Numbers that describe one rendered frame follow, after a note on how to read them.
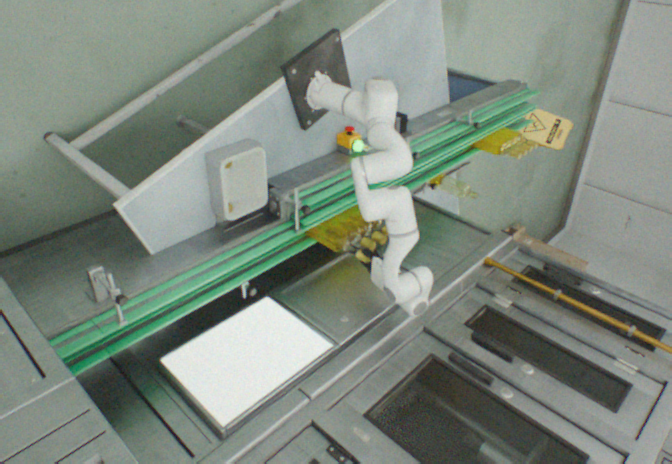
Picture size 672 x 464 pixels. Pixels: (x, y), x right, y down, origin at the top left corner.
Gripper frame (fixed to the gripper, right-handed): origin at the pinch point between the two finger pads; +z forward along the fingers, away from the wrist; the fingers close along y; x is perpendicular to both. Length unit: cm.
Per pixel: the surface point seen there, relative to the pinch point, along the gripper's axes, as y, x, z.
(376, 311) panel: -11.8, 4.1, -12.9
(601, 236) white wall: -295, -555, 211
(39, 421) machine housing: 22, 97, -37
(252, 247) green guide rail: 3.8, 33.3, 18.7
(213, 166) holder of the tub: 30, 40, 30
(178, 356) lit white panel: -13, 66, 0
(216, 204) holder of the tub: 16, 40, 31
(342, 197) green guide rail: 6.4, -7.8, 29.4
